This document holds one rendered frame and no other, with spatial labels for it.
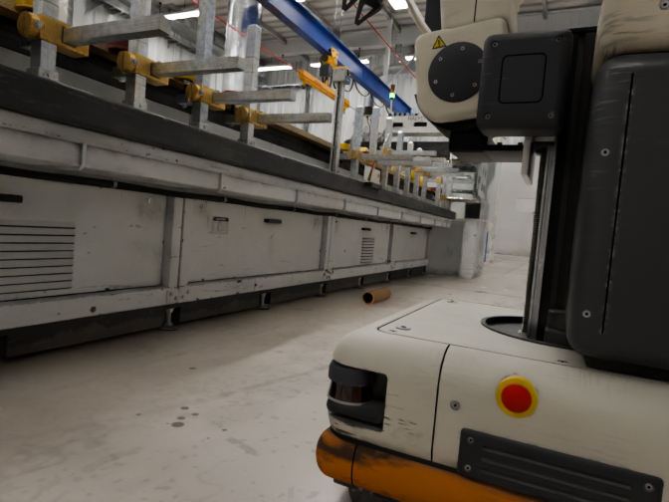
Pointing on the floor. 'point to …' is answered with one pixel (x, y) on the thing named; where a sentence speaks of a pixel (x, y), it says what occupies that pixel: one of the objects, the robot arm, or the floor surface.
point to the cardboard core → (375, 295)
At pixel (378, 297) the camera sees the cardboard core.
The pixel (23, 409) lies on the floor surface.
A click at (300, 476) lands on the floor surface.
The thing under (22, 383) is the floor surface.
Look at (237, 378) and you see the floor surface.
